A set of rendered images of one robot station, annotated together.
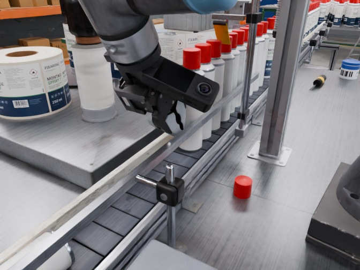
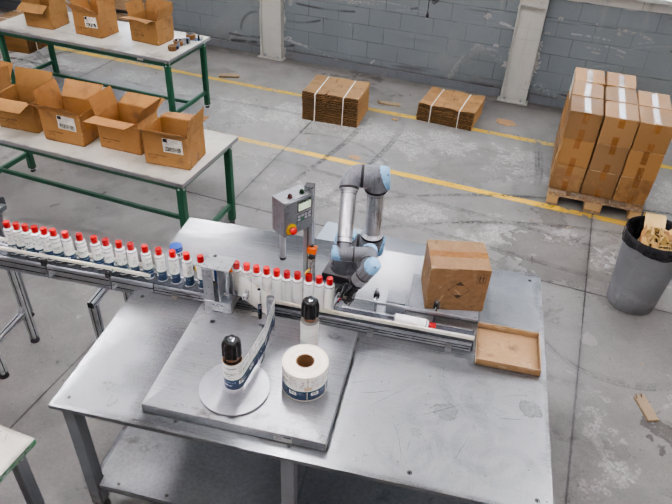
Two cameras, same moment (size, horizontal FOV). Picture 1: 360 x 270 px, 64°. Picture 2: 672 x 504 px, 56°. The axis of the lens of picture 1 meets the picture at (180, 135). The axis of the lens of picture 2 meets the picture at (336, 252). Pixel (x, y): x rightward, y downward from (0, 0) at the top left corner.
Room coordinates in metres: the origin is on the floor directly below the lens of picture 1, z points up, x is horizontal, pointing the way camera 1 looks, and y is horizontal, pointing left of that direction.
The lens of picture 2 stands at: (1.29, 2.22, 3.01)
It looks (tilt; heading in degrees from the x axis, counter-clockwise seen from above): 37 degrees down; 251
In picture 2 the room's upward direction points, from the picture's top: 3 degrees clockwise
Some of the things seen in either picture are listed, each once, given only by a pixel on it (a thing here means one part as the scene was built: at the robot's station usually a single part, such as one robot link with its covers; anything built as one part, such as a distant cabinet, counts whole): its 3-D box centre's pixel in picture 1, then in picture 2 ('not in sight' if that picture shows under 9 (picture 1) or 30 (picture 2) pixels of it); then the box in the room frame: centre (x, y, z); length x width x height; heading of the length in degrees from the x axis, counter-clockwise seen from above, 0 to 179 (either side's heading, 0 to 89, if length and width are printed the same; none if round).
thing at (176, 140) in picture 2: not in sight; (174, 133); (1.09, -1.97, 0.97); 0.51 x 0.39 x 0.37; 57
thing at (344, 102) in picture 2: not in sight; (336, 100); (-0.79, -4.07, 0.16); 0.65 x 0.54 x 0.32; 147
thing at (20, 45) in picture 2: not in sight; (25, 29); (2.60, -7.04, 0.19); 0.64 x 0.54 x 0.37; 55
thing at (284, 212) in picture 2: not in sight; (292, 211); (0.68, -0.20, 1.38); 0.17 x 0.10 x 0.19; 25
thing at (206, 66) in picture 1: (201, 94); (318, 292); (0.58, -0.05, 0.98); 0.05 x 0.05 x 0.20
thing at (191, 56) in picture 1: (190, 102); (329, 294); (0.54, -0.02, 0.98); 0.05 x 0.05 x 0.20
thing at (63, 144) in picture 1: (106, 91); (257, 368); (0.96, 0.26, 0.86); 0.80 x 0.67 x 0.05; 150
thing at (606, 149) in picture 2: not in sight; (606, 139); (-2.78, -2.07, 0.45); 1.20 x 0.84 x 0.89; 54
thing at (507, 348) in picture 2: not in sight; (508, 347); (-0.24, 0.43, 0.85); 0.30 x 0.26 x 0.04; 150
